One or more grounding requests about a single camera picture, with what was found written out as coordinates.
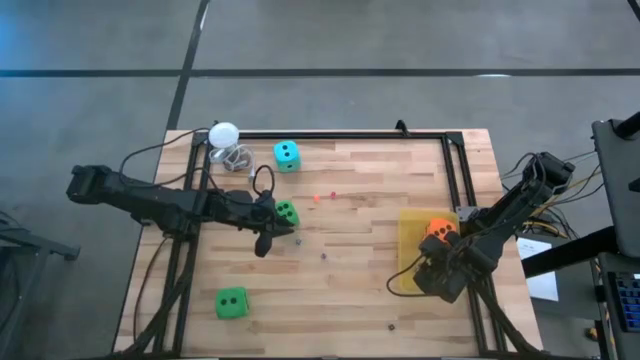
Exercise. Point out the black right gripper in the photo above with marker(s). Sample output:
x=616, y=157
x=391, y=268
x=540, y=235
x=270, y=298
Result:
x=445, y=280

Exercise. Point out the black crossbar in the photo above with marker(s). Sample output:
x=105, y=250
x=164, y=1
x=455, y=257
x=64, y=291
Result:
x=565, y=252

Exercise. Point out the black pole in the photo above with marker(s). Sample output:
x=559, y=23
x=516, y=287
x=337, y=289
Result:
x=629, y=126

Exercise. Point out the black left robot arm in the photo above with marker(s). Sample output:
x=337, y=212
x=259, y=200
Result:
x=150, y=200

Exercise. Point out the black aluminium frame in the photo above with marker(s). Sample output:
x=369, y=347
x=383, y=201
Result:
x=350, y=135

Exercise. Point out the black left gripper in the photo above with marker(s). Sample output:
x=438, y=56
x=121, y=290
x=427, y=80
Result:
x=261, y=215

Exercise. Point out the yellow translucent plastic bin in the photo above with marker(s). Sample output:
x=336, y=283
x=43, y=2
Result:
x=407, y=250

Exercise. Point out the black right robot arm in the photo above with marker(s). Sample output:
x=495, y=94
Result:
x=520, y=200

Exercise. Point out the large teal foam die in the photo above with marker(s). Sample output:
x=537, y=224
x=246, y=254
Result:
x=287, y=156

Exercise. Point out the large green foam die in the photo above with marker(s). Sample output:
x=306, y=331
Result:
x=233, y=303
x=289, y=212

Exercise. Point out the large orange foam die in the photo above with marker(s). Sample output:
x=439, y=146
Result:
x=441, y=227

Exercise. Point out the grey equipment cart panel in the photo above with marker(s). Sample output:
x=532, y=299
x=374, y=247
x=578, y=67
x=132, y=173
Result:
x=620, y=190

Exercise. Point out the small black bracket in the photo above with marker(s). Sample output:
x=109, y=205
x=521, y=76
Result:
x=401, y=128

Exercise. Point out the grey metal stand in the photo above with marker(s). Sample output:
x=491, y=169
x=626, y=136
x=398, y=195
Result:
x=30, y=240

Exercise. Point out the white mushroom-shaped lamp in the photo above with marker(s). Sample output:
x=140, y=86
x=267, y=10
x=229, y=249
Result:
x=223, y=135

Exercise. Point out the white paper sheet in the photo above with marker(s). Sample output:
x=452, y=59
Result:
x=542, y=285

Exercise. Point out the small yellow object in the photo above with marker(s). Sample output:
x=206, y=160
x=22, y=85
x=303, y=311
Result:
x=593, y=334

